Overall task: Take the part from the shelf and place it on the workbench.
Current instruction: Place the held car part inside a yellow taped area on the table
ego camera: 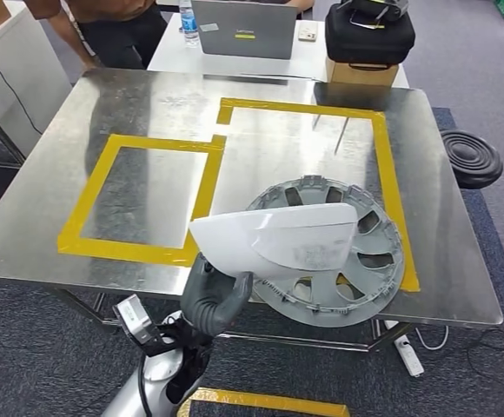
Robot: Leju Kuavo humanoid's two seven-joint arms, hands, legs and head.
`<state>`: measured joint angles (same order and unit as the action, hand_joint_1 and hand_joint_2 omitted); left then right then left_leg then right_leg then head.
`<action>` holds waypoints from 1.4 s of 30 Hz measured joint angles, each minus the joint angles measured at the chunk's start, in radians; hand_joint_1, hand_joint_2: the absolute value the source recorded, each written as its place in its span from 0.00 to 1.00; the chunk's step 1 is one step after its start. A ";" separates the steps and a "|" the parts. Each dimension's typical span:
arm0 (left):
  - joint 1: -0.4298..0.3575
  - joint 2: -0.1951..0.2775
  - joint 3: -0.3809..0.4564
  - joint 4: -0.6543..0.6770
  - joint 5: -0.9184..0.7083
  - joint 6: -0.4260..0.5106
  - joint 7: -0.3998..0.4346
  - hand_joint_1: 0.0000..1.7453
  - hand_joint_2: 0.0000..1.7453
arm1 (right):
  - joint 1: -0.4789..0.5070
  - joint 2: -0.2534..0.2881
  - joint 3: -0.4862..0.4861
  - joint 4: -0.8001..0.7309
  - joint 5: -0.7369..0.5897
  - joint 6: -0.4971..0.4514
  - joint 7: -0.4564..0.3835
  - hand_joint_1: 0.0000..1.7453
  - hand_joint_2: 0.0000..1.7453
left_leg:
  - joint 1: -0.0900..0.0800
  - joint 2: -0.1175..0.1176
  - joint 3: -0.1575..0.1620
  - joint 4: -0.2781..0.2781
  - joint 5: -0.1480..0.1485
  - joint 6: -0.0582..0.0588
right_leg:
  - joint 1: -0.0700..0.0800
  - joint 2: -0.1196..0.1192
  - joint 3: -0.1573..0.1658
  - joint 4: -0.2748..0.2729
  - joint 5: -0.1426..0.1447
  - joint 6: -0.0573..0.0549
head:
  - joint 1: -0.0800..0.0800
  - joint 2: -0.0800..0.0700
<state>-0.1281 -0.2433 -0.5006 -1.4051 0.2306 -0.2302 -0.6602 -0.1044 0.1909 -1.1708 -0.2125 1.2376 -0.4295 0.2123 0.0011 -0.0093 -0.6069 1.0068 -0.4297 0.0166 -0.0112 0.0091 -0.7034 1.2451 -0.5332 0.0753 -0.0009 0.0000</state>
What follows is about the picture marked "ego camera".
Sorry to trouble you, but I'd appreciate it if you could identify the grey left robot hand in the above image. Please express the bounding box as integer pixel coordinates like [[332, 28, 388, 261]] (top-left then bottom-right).
[[180, 253, 254, 338]]

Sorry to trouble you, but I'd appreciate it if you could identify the white plastic car part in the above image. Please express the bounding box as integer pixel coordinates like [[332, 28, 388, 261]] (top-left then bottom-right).
[[188, 202, 360, 281]]

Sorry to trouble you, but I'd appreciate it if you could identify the steel workbench table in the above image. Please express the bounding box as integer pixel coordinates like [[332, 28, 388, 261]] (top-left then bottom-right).
[[0, 68, 504, 354]]

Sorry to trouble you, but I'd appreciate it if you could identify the yellow floor tape rectangle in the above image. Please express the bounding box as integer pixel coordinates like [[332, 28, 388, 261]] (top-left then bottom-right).
[[177, 387, 352, 417]]

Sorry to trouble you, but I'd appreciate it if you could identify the grey plastic hubcap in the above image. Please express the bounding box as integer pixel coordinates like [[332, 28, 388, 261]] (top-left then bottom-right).
[[246, 175, 406, 329]]

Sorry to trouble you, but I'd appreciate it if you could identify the white desk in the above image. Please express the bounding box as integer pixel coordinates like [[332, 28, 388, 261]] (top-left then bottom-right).
[[147, 11, 411, 89]]

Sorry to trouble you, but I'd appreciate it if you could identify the white power strip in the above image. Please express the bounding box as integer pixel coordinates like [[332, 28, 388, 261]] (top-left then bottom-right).
[[384, 321, 425, 378]]

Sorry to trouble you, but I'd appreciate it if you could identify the clear water bottle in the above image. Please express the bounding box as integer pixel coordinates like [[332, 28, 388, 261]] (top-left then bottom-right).
[[178, 0, 201, 49]]

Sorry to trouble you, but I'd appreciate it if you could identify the grey laptop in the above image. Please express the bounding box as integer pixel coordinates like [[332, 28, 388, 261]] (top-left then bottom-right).
[[191, 0, 298, 61]]

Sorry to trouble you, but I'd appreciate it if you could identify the person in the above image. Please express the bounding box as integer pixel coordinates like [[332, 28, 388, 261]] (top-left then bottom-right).
[[284, 0, 316, 14], [21, 0, 168, 71]]

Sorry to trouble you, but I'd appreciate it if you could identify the white phone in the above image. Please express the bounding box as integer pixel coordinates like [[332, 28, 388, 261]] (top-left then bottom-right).
[[297, 20, 319, 43]]

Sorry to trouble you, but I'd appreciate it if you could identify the white cabinet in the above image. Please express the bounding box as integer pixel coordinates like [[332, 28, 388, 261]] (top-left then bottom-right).
[[0, 0, 73, 159]]

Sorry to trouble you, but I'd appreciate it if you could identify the black carrying bag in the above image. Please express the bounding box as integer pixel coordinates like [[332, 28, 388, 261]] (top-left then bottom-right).
[[325, 0, 416, 65]]

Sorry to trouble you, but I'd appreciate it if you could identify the steel side table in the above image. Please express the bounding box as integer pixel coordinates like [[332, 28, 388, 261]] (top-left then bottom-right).
[[0, 95, 27, 171]]

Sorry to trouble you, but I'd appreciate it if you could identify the black round stool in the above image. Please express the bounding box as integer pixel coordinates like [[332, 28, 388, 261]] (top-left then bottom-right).
[[440, 129, 504, 190]]

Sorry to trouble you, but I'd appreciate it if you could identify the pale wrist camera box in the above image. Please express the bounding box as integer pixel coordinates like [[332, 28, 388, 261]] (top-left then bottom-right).
[[113, 295, 157, 349]]

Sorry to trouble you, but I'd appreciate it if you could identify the white floor cable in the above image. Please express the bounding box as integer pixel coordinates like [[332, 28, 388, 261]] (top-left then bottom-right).
[[415, 325, 449, 351]]

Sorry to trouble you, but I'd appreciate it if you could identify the black floor cable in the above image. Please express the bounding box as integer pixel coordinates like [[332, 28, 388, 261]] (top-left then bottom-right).
[[447, 328, 504, 404]]

